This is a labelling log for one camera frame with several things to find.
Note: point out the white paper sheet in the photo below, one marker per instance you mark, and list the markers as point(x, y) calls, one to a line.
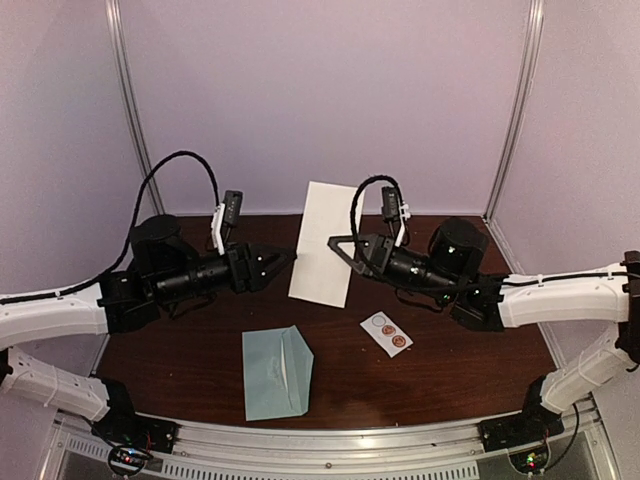
point(319, 275)

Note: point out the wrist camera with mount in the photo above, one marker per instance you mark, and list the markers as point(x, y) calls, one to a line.
point(225, 218)
point(396, 216)

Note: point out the left aluminium frame post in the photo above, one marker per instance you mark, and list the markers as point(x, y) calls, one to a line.
point(118, 41)

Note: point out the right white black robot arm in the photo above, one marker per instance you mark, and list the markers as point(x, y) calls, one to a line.
point(450, 274)

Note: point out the aluminium frame post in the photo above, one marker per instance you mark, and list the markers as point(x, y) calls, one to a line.
point(527, 70)
point(118, 41)

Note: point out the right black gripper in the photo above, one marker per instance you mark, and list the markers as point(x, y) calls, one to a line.
point(373, 261)

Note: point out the left round circuit board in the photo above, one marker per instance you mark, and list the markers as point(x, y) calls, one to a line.
point(127, 461)

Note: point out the beige decorated letter paper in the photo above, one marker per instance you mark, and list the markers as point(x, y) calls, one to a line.
point(283, 367)

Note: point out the right aluminium frame post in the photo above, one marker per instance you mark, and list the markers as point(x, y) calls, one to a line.
point(527, 70)

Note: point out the front aluminium rail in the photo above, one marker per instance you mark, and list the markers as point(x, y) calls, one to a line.
point(450, 450)

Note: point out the right round circuit board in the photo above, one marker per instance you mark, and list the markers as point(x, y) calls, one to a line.
point(529, 461)

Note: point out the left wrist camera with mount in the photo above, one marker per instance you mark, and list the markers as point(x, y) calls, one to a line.
point(225, 218)

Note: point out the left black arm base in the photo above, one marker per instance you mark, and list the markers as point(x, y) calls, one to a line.
point(123, 425)

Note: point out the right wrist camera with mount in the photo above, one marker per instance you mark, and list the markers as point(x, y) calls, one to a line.
point(396, 216)

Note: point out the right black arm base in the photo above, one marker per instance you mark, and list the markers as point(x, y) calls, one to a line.
point(515, 430)

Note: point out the round circuit board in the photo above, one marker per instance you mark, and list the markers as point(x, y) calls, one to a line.
point(529, 461)
point(127, 461)

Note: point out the white seal sticker sheet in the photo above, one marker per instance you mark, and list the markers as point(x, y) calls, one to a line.
point(386, 333)

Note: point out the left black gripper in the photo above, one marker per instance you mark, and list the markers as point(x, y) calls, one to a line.
point(246, 276)

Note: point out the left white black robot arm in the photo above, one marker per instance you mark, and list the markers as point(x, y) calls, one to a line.
point(165, 271)

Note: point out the light blue envelope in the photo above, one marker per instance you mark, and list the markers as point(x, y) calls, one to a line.
point(264, 395)

